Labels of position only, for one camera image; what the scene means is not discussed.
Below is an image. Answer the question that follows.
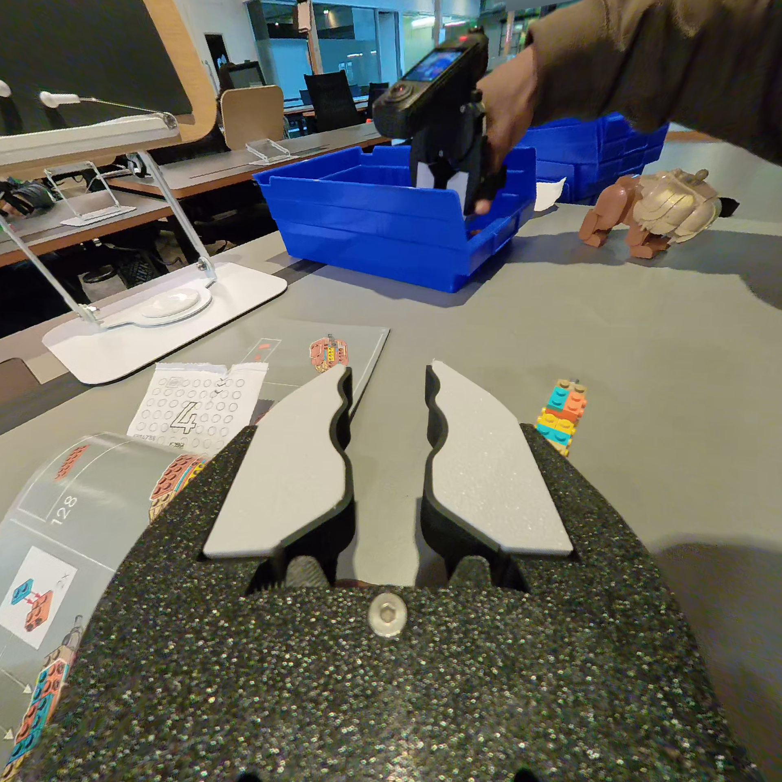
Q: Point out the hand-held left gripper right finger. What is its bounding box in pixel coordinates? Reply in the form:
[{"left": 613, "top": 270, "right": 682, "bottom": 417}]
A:
[{"left": 423, "top": 360, "right": 574, "bottom": 556}]

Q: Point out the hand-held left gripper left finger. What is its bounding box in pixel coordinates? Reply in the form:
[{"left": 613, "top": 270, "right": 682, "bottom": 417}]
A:
[{"left": 203, "top": 367, "right": 355, "bottom": 558}]

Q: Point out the blue plastic bin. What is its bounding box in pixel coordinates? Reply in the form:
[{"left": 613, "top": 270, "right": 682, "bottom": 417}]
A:
[{"left": 252, "top": 143, "right": 538, "bottom": 294}]

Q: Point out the colourful toy brick assembly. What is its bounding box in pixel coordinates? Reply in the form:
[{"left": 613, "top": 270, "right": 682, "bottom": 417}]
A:
[{"left": 536, "top": 379, "right": 589, "bottom": 456}]

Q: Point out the person's right forearm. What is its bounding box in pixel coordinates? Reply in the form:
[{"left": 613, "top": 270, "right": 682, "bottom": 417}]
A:
[{"left": 528, "top": 0, "right": 782, "bottom": 161}]

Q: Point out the grey desk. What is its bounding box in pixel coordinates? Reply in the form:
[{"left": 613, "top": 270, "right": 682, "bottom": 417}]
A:
[{"left": 0, "top": 198, "right": 782, "bottom": 782}]

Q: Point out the white desk stand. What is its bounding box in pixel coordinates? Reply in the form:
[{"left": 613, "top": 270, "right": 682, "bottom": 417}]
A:
[{"left": 0, "top": 92, "right": 288, "bottom": 386}]

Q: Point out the person's right hand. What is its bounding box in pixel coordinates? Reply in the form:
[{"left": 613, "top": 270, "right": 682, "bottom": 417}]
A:
[{"left": 475, "top": 48, "right": 543, "bottom": 175}]

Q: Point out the white numbered paper bag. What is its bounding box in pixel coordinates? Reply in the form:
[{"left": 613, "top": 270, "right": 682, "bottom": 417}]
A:
[{"left": 127, "top": 362, "right": 270, "bottom": 456}]

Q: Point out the stack of blue bins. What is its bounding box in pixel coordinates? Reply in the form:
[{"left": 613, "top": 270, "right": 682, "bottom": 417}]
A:
[{"left": 519, "top": 113, "right": 670, "bottom": 205}]

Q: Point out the clear acrylic stand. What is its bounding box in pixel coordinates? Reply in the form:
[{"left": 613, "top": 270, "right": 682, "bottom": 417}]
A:
[
  {"left": 246, "top": 138, "right": 292, "bottom": 165},
  {"left": 44, "top": 160, "right": 136, "bottom": 227}
]

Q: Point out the grey instruction booklet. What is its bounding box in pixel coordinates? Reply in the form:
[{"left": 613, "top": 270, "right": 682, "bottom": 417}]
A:
[{"left": 0, "top": 327, "right": 392, "bottom": 764}]

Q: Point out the brown toy brick animal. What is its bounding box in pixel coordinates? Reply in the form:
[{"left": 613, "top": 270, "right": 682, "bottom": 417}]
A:
[{"left": 579, "top": 169, "right": 740, "bottom": 260}]

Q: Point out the long wooden table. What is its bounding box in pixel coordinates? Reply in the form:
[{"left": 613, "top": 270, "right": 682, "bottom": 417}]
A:
[{"left": 0, "top": 119, "right": 392, "bottom": 266}]

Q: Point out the wood-framed black panel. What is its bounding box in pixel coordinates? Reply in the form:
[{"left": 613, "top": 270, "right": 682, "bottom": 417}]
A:
[{"left": 0, "top": 0, "right": 220, "bottom": 144}]

